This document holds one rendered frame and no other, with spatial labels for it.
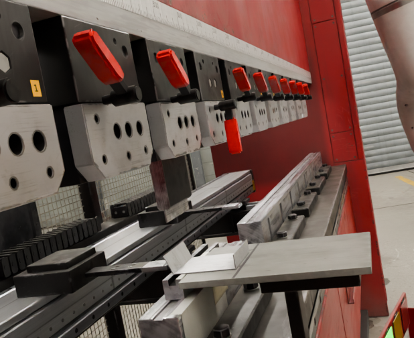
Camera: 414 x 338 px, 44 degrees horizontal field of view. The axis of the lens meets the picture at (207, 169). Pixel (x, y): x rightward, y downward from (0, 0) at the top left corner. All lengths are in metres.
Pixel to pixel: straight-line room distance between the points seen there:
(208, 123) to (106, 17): 0.33
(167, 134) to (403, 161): 7.93
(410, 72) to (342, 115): 2.04
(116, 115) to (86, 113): 0.06
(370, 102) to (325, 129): 5.53
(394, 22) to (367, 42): 7.62
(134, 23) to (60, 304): 0.49
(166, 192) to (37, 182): 0.35
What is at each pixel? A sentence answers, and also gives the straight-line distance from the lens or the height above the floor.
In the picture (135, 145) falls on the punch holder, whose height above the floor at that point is 1.20.
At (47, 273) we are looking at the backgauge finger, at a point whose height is 1.02.
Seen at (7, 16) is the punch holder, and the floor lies 1.32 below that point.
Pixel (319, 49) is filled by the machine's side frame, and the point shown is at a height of 1.51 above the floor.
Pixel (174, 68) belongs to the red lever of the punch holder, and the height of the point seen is 1.29.
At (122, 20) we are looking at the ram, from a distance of 0.66.
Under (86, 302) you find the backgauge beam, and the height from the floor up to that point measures 0.93.
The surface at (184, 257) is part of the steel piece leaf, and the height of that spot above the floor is 1.01.
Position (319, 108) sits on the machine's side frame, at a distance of 2.91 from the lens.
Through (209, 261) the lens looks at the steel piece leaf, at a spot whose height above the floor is 1.00.
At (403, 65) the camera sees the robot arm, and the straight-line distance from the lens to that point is 0.87.
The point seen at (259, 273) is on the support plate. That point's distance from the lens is 0.72.
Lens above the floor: 1.21
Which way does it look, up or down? 5 degrees down
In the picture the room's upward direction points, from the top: 10 degrees counter-clockwise
